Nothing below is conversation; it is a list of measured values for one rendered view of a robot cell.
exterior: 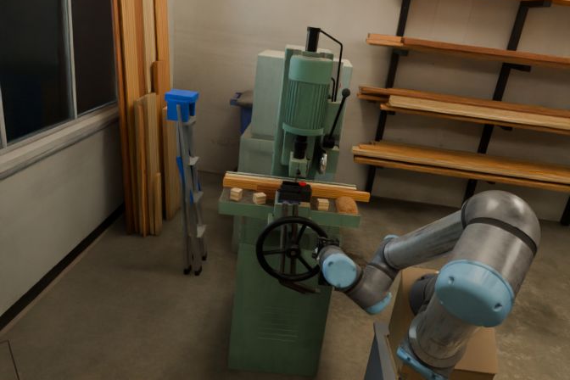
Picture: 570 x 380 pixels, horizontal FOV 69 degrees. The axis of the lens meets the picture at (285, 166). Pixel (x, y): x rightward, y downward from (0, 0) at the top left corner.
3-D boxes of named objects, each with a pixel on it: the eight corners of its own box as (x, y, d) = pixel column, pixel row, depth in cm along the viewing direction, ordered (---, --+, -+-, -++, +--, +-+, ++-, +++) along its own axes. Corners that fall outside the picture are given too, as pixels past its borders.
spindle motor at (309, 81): (282, 134, 172) (291, 57, 161) (282, 123, 188) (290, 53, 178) (324, 139, 173) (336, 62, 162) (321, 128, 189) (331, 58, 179)
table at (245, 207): (214, 224, 167) (215, 210, 165) (224, 193, 195) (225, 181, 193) (363, 239, 169) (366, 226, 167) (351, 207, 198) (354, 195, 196)
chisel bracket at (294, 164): (288, 179, 183) (291, 160, 180) (288, 168, 196) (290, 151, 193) (305, 181, 183) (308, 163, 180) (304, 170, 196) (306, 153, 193)
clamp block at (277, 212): (271, 223, 167) (274, 203, 164) (272, 209, 179) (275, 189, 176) (308, 227, 167) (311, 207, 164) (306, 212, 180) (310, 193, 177)
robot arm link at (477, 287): (465, 341, 128) (561, 245, 66) (438, 393, 121) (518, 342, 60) (418, 312, 134) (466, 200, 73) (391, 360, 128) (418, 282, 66)
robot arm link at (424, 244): (521, 159, 73) (378, 233, 136) (492, 213, 69) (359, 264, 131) (577, 199, 72) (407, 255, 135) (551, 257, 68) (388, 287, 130)
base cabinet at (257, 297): (226, 369, 204) (237, 243, 180) (237, 294, 259) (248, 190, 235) (316, 377, 206) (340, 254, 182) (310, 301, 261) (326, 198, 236)
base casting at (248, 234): (237, 243, 181) (239, 224, 177) (248, 190, 235) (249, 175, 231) (340, 253, 182) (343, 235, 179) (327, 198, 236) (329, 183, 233)
